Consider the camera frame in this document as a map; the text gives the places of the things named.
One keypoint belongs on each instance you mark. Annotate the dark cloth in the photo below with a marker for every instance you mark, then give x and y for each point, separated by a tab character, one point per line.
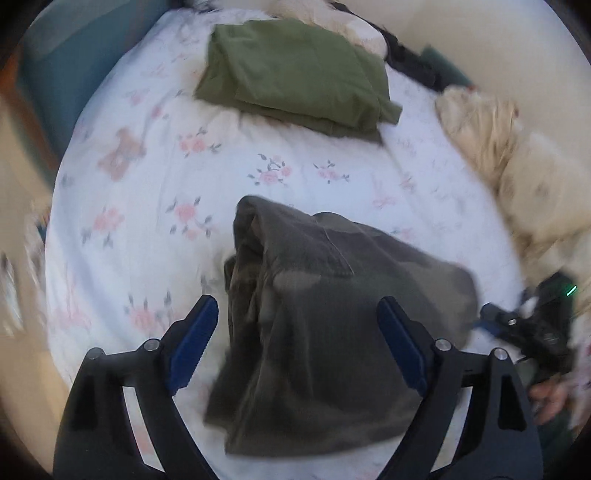
413	62

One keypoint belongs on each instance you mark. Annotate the white floral bed sheet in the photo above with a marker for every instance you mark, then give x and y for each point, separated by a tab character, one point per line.
221	170

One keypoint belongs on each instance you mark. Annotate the camouflage pants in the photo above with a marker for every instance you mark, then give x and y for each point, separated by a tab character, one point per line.
332	314

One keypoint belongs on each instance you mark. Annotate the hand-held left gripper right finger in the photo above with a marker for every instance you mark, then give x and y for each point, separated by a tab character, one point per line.
402	348

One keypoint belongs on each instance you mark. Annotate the teal blanket with orange edge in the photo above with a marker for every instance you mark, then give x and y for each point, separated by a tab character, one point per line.
69	69

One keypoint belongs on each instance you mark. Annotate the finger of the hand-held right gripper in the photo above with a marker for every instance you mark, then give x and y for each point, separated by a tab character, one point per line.
491	318

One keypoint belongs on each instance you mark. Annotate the person's right hand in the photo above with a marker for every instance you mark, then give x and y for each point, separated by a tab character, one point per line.
549	397

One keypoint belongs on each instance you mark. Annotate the folded olive green garment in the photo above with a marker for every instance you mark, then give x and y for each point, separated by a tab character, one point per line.
295	74

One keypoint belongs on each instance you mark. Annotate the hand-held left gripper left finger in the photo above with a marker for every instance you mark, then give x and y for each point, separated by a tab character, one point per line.
191	346

